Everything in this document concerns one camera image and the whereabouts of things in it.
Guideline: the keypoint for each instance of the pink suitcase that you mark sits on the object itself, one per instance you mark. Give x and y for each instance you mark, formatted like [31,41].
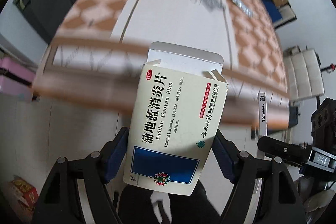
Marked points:
[14,74]

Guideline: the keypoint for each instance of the cream and blue medicine box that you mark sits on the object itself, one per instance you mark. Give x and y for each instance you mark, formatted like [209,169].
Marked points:
[178,113]

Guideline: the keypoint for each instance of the long white pink box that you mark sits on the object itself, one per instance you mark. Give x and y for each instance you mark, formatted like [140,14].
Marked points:
[262,113]

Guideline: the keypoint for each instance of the white padded lounge chair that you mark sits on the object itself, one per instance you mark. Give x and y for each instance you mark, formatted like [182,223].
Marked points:
[304,74]

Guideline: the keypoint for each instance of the flat white blue box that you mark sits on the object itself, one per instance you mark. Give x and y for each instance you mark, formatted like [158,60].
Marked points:
[241,5]

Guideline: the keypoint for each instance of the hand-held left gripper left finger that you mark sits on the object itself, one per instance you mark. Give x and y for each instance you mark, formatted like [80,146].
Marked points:
[116,158]

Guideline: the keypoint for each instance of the red and gold carton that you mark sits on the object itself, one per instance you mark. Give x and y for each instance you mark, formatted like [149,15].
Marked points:
[23,190]

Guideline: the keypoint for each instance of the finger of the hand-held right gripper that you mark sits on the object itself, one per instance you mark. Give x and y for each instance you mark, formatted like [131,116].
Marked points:
[283,148]

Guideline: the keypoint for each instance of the diamond patterned tablecloth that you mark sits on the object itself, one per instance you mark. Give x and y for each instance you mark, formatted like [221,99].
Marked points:
[157,16]

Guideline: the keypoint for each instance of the black exercise machine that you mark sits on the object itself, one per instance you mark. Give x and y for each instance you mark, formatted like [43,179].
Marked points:
[331,67]

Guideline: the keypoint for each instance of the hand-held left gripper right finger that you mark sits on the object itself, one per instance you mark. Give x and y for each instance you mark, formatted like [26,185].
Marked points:
[223,158]

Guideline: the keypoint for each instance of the person's dark pants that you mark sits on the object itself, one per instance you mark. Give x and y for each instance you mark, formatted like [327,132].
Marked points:
[157,208]

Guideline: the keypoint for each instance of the blue chair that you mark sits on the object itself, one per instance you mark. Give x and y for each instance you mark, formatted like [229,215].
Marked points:
[270,12]

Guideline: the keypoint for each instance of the grey suitcase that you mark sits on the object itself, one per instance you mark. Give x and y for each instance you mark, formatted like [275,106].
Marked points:
[47,3]

